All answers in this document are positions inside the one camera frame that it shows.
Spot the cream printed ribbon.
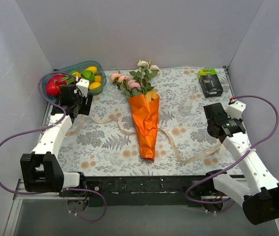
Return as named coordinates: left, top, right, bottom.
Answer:
left=67, top=113, right=225, bottom=164

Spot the orange wrapping paper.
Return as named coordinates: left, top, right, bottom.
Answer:
left=129, top=90, right=160, bottom=161

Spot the white rose stem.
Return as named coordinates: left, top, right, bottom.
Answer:
left=129, top=59, right=160, bottom=86

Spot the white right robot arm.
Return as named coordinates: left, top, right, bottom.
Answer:
left=204, top=102, right=279, bottom=225

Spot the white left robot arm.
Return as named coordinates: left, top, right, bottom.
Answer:
left=20, top=81, right=92, bottom=197

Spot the clear glass vase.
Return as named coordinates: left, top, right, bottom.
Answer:
left=179, top=85, right=196, bottom=116

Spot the yellow lemon front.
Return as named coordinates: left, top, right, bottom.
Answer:
left=88, top=82, right=102, bottom=90

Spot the yellow lemon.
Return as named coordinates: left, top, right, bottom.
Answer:
left=85, top=66, right=98, bottom=74
left=88, top=82, right=102, bottom=90

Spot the red apple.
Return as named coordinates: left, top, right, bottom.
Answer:
left=45, top=83, right=60, bottom=96

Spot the red dragon fruit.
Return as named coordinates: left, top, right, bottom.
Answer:
left=48, top=74, right=76, bottom=87

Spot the green lime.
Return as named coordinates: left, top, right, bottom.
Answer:
left=81, top=70, right=95, bottom=82

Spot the teal plastic fruit bowl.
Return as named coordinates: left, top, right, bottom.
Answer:
left=40, top=61, right=107, bottom=102

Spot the yellow lemon top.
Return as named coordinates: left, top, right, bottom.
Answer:
left=85, top=66, right=98, bottom=74

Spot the floral patterned table mat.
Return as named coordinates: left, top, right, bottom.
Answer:
left=32, top=68, right=258, bottom=177

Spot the black green product box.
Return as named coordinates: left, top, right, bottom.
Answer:
left=197, top=68, right=223, bottom=98

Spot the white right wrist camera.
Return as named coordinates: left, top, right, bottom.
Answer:
left=225, top=98, right=246, bottom=119

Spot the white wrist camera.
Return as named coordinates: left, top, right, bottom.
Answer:
left=225, top=98, right=246, bottom=119
left=76, top=77, right=89, bottom=98

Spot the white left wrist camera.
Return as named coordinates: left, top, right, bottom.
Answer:
left=76, top=77, right=89, bottom=98

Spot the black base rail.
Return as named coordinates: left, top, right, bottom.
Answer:
left=14, top=172, right=279, bottom=207

